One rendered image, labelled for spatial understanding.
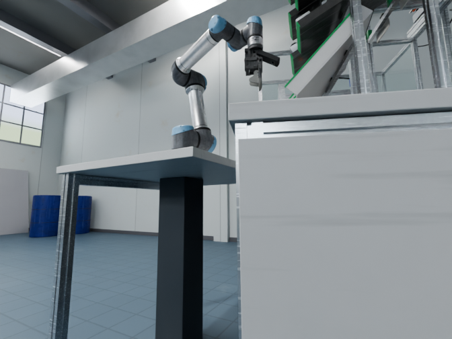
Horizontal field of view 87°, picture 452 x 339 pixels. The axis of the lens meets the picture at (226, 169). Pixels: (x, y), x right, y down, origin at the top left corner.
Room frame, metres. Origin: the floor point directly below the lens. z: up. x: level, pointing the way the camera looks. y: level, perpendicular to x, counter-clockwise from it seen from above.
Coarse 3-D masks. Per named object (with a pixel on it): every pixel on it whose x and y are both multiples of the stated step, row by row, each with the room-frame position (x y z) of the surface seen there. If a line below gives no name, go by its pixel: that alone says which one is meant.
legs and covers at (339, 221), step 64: (256, 128) 0.37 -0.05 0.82; (320, 128) 0.36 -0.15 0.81; (384, 128) 0.35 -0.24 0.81; (448, 128) 0.32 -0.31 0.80; (256, 192) 0.36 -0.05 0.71; (320, 192) 0.35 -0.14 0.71; (384, 192) 0.34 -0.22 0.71; (448, 192) 0.33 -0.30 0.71; (256, 256) 0.36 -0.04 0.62; (320, 256) 0.35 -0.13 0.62; (384, 256) 0.34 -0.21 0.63; (448, 256) 0.33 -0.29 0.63; (256, 320) 0.36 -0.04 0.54; (320, 320) 0.35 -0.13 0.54; (384, 320) 0.34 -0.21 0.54; (448, 320) 0.33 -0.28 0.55
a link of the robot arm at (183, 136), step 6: (180, 126) 1.18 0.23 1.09; (186, 126) 1.19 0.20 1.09; (192, 126) 1.22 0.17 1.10; (174, 132) 1.19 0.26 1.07; (180, 132) 1.18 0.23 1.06; (186, 132) 1.19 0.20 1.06; (192, 132) 1.22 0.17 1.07; (174, 138) 1.19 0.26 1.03; (180, 138) 1.18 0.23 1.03; (186, 138) 1.19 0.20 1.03; (192, 138) 1.21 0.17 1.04; (198, 138) 1.24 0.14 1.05; (174, 144) 1.19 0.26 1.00; (180, 144) 1.18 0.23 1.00; (186, 144) 1.19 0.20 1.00; (192, 144) 1.22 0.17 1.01; (198, 144) 1.25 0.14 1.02
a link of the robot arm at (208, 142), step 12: (192, 72) 1.32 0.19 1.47; (192, 84) 1.33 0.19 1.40; (204, 84) 1.39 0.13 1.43; (192, 96) 1.34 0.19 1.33; (192, 108) 1.33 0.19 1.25; (204, 108) 1.36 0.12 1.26; (192, 120) 1.33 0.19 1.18; (204, 120) 1.33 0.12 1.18; (204, 132) 1.29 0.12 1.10; (204, 144) 1.28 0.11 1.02; (216, 144) 1.34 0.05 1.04
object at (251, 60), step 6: (246, 48) 1.04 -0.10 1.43; (252, 48) 1.03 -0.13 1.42; (258, 48) 1.04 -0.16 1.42; (246, 54) 1.06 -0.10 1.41; (252, 54) 1.04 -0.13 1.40; (246, 60) 1.02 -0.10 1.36; (252, 60) 1.02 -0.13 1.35; (258, 60) 1.02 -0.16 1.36; (246, 66) 1.02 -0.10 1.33; (252, 66) 1.02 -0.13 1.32; (246, 72) 1.06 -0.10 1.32; (252, 72) 1.07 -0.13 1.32
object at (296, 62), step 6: (312, 48) 0.74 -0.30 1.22; (294, 54) 0.76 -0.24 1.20; (300, 54) 0.75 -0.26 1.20; (306, 54) 0.76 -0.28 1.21; (294, 60) 0.76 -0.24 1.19; (300, 60) 0.78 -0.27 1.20; (306, 60) 0.79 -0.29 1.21; (294, 66) 0.80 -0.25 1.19; (300, 66) 0.82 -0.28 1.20; (294, 72) 0.85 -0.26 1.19
